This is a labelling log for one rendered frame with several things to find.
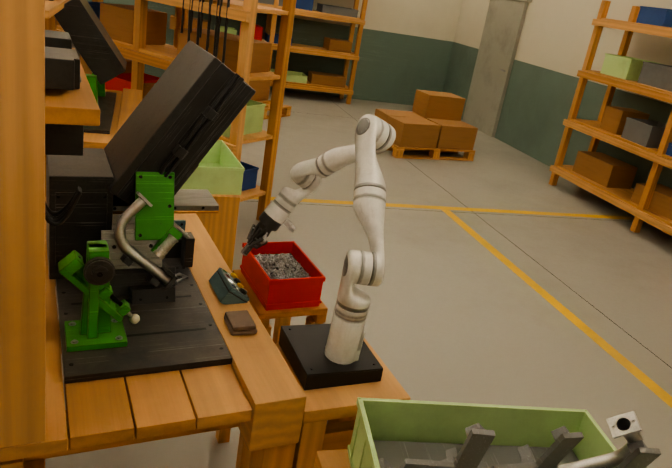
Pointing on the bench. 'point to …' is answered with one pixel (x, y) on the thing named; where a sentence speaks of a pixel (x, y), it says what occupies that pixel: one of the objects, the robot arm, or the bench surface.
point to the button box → (227, 288)
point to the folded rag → (240, 322)
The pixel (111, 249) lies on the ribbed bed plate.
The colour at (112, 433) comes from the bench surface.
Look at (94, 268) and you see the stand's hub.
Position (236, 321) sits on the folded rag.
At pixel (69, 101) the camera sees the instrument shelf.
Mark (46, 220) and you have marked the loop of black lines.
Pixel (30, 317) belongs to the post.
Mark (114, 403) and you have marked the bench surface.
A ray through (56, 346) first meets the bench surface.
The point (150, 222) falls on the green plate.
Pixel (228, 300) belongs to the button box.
